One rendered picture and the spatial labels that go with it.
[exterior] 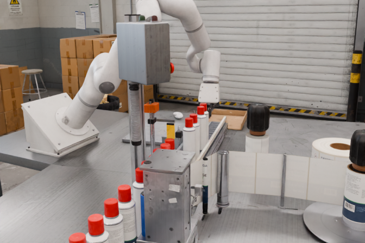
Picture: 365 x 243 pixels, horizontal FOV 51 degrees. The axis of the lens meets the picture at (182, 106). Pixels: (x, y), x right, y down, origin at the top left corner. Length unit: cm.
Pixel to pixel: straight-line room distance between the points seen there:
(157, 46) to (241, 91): 474
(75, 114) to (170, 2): 74
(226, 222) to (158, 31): 62
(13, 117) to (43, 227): 362
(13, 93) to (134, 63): 373
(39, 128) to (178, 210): 117
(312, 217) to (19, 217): 97
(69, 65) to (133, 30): 430
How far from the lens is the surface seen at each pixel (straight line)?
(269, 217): 129
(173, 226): 100
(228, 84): 595
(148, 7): 164
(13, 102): 491
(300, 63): 563
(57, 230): 137
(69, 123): 205
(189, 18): 171
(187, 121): 156
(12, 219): 148
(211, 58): 191
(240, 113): 255
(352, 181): 121
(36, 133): 203
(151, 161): 98
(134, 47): 124
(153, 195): 97
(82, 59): 534
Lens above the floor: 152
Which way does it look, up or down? 14 degrees down
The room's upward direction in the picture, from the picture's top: 1 degrees counter-clockwise
